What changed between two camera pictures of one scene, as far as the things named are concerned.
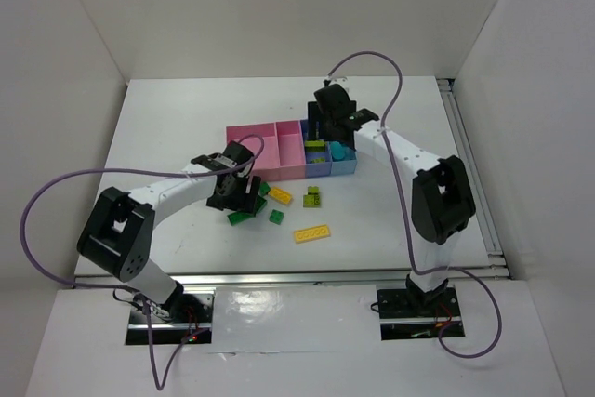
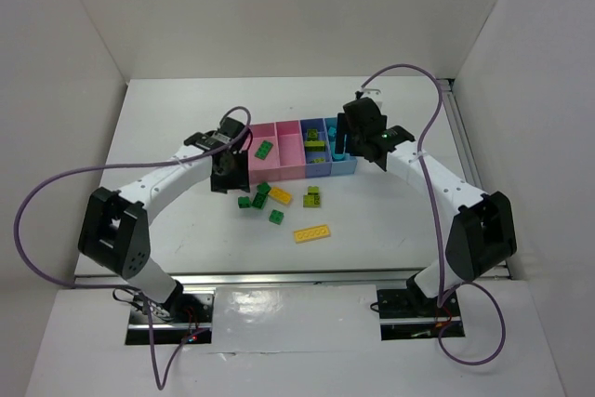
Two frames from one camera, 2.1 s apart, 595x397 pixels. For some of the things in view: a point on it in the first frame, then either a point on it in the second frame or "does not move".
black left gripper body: (237, 202) → (230, 181)
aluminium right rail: (453, 102) does not move
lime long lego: (315, 146) does not move
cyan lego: (340, 152) does not move
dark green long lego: (237, 217) → (263, 150)
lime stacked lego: (312, 198) does not move
